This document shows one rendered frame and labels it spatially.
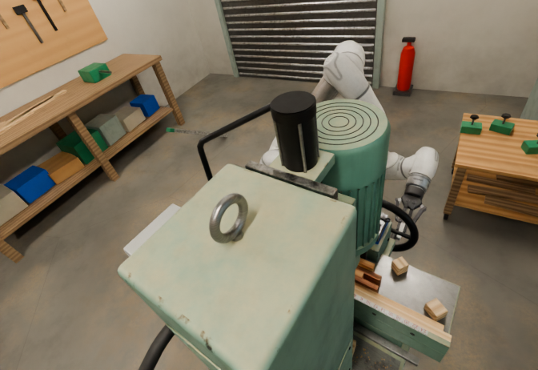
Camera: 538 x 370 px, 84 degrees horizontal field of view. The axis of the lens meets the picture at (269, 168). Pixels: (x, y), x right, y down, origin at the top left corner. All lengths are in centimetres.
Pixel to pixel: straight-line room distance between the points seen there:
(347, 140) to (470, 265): 182
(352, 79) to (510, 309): 154
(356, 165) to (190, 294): 32
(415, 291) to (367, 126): 63
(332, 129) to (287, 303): 32
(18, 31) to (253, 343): 350
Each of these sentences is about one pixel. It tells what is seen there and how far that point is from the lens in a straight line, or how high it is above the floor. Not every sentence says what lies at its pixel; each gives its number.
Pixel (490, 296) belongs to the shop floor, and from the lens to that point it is 218.
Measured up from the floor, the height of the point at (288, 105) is 162.
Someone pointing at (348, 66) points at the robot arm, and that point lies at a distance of 120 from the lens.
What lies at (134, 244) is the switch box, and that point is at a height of 148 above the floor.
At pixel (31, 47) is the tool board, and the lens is 366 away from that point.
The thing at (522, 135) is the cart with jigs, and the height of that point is 53.
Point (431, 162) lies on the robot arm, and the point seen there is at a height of 88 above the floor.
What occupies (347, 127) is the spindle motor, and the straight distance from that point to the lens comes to 54.
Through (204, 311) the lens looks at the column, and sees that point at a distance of 34.
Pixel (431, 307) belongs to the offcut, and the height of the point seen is 93.
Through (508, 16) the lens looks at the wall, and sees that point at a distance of 361.
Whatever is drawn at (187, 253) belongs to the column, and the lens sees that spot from 38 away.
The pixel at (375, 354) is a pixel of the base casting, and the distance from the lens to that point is 106.
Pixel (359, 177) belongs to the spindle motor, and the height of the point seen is 144.
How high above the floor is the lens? 181
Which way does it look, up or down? 40 degrees down
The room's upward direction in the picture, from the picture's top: 13 degrees counter-clockwise
